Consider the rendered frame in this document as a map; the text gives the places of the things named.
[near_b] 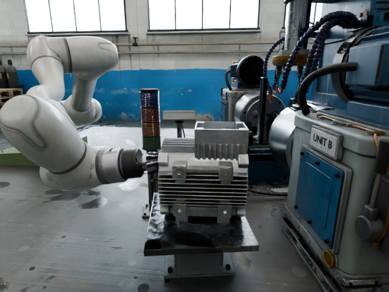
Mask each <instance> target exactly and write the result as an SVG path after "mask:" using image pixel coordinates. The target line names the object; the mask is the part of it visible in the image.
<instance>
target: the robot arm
mask: <svg viewBox="0 0 389 292"><path fill-rule="evenodd" d="M27 60H28V65H29V67H30V69H31V71H32V73H33V75H34V76H35V77H36V79H37V80H38V82H39V83H40V85H38V86H34V87H32V88H30V89H29V90H28V92H27V93H26V94H23V95H19V96H16V97H14V98H11V99H10V100H8V101H7V102H6V103H5V104H4V105H3V106H2V108H1V110H0V128H1V130H2V132H3V134H4V135H5V137H6V138H7V140H8V141H9V142H10V143H11V145H12V146H14V147H15V148H16V149H17V150H18V151H19V152H21V153H22V154H23V155H24V156H26V157H27V158H28V159H29V160H31V161H32V162H34V163H35V164H37V165H38V166H40V169H39V174H40V177H41V180H42V182H43V183H44V184H45V185H46V186H47V187H50V188H53V189H58V190H64V191H76V190H83V189H90V188H95V187H97V186H99V185H104V184H112V183H122V182H125V181H127V180H128V179H129V178H140V177H142V176H143V174H144V171H148V174H154V173H157V172H159V165H158V162H157V160H158V155H159V153H161V149H157V150H156V152H148V153H147V154H145V155H144V154H143V153H142V151H141V150H140V149H139V148H131V149H124V148H122V147H119V148H108V149H107V148H105V149H95V148H94V147H93V146H91V145H89V144H87V143H86V142H84V141H83V140H82V138H81V137H80V135H79V133H78V132H77V131H76V126H82V125H88V124H91V123H94V122H96V121H97V120H99V119H100V117H101V115H102V108H101V104H100V103H99V102H98V101H97V100H95V99H93V93H94V89H95V87H96V83H97V79H98V78H99V77H101V76H102V75H104V74H105V73H106V72H108V71H111V70H113V69H114V68H115V67H116V66H117V64H118V61H119V59H118V51H117V49H116V46H115V45H114V44H113V43H112V42H110V41H108V40H106V39H103V38H99V37H93V36H72V37H65V38H52V37H48V36H36V37H34V38H32V39H31V40H30V42H29V44H28V47H27ZM64 74H74V78H73V85H72V95H70V96H69V97H68V98H67V99H66V100H65V101H61V100H62V99H63V97H64V95H65V86H64Z"/></svg>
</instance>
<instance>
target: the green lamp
mask: <svg viewBox="0 0 389 292"><path fill-rule="evenodd" d="M142 145H143V146H142V147H143V149H159V148H161V134H160V135H159V136H153V137H147V136H143V135H142Z"/></svg>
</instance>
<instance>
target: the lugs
mask: <svg viewBox="0 0 389 292"><path fill-rule="evenodd" d="M168 161H169V155H168V153H159V155H158V160H157V162H158V165H159V166H168ZM248 165H249V159H248V154H239V155H238V167H239V168H248ZM235 211H236V217H245V215H246V208H245V207H236V208H235ZM159 212H160V214H164V215H170V205H160V211H159Z"/></svg>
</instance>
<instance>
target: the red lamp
mask: <svg viewBox="0 0 389 292"><path fill-rule="evenodd" d="M141 121H142V122H158V121H160V107H150V108H147V107H141Z"/></svg>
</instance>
